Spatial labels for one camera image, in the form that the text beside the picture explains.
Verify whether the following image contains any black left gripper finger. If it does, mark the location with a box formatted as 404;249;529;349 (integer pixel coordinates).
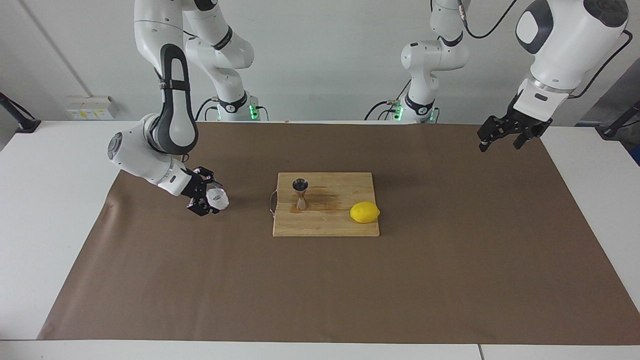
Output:
477;116;513;152
513;120;553;150

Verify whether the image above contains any clear faceted glass cup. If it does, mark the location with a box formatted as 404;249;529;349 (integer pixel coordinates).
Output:
206;185;230;211

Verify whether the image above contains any steel double jigger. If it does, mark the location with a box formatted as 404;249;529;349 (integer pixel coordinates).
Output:
292;178;310;211

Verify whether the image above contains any black stand foot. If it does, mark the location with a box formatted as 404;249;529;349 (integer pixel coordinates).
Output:
600;100;640;140
0;92;42;134

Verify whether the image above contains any yellow lemon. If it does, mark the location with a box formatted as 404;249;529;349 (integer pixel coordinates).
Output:
349;201;381;224

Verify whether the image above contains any white wall socket box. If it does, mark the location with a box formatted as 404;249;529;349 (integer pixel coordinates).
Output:
66;96;117;121

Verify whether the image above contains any brown paper table mat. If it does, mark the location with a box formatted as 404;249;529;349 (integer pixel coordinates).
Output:
37;121;640;346

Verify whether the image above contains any black base cable bundle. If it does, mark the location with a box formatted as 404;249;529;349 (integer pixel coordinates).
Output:
364;80;415;122
195;97;221;122

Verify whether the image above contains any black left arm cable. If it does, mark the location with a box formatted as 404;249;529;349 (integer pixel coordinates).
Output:
460;0;635;99

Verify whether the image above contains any wooden cutting board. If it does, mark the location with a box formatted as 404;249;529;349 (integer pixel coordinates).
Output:
270;172;380;238

